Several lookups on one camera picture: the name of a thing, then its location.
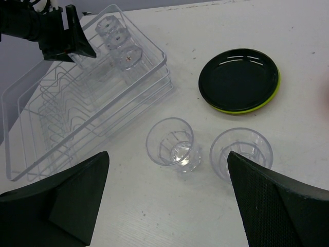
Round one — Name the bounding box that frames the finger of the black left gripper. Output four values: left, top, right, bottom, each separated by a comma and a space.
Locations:
64, 5, 97, 58

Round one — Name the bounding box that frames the clear glass cup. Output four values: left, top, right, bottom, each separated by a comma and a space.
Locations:
145, 117, 202, 173
104, 28, 134, 52
113, 45, 143, 76
95, 15, 126, 40
69, 52, 109, 75
209, 128, 273, 184

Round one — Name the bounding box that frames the black round plate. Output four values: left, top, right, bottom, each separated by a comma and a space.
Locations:
198, 48, 279, 111

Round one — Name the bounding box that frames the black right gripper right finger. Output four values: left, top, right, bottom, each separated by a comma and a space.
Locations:
227, 151, 328, 246

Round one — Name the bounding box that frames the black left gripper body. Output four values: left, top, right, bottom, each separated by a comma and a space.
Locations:
1, 1, 71, 62

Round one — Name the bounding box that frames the green round plate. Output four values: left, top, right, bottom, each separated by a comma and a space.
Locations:
208, 72, 281, 115

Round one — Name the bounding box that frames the clear dish rack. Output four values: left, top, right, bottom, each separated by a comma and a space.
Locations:
2, 5, 173, 182

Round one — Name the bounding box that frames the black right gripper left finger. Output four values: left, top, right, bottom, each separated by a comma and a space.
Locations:
1, 151, 109, 246

